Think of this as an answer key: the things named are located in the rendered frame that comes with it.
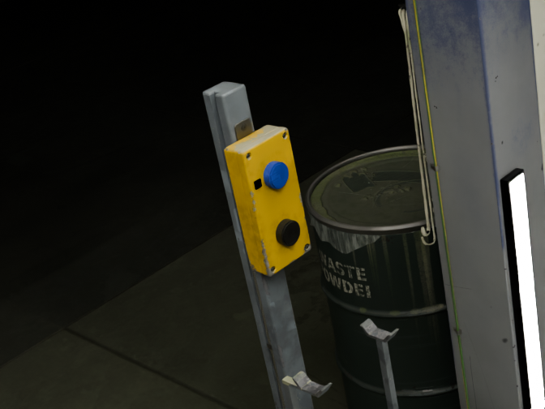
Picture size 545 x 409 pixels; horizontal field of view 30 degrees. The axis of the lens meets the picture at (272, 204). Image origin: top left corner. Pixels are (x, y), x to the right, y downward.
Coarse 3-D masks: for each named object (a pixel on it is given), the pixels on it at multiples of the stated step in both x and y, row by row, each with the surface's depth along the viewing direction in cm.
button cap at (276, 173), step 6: (270, 162) 185; (276, 162) 184; (282, 162) 185; (270, 168) 184; (276, 168) 184; (282, 168) 185; (264, 174) 184; (270, 174) 183; (276, 174) 184; (282, 174) 185; (288, 174) 186; (264, 180) 184; (270, 180) 184; (276, 180) 184; (282, 180) 186; (270, 186) 184; (276, 186) 185; (282, 186) 186
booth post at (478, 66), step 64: (448, 0) 200; (512, 0) 204; (448, 64) 207; (512, 64) 208; (448, 128) 215; (512, 128) 213; (448, 192) 223; (448, 320) 241; (512, 320) 227; (512, 384) 236
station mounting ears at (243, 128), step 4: (244, 120) 186; (248, 120) 187; (236, 124) 185; (240, 124) 185; (244, 124) 186; (248, 124) 187; (236, 128) 185; (240, 128) 186; (244, 128) 186; (248, 128) 187; (236, 132) 185; (240, 132) 186; (244, 132) 186; (248, 132) 187; (252, 132) 188; (236, 136) 186; (240, 136) 186; (244, 136) 187
